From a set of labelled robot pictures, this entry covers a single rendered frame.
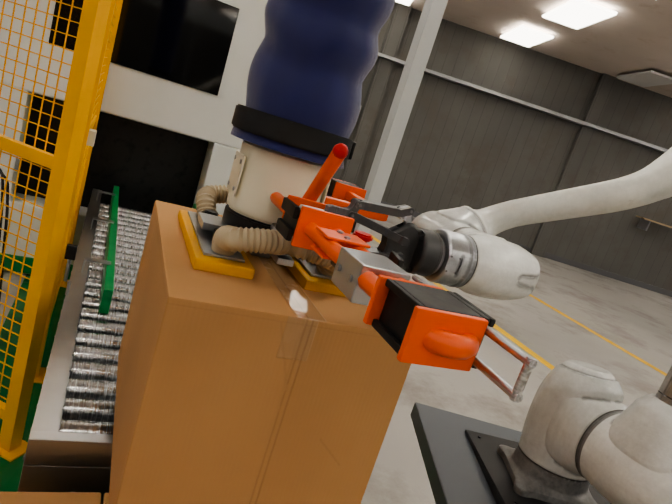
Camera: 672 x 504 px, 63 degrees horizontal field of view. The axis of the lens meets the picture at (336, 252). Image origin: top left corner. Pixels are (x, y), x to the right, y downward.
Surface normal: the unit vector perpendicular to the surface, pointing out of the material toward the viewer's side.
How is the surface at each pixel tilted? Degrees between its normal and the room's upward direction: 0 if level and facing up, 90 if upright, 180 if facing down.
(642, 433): 78
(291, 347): 89
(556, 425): 89
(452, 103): 90
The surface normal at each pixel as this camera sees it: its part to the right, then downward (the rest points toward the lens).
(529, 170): 0.02, 0.23
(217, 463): 0.32, 0.30
